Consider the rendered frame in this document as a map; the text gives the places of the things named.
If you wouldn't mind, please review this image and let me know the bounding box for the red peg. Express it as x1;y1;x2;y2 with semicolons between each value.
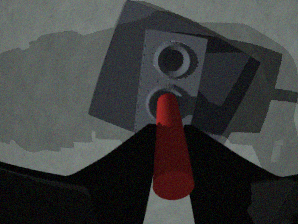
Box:
152;93;196;200

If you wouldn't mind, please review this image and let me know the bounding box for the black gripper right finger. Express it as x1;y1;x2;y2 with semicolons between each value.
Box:
184;124;298;224

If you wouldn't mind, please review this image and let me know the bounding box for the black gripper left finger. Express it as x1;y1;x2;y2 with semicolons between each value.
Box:
0;124;157;224

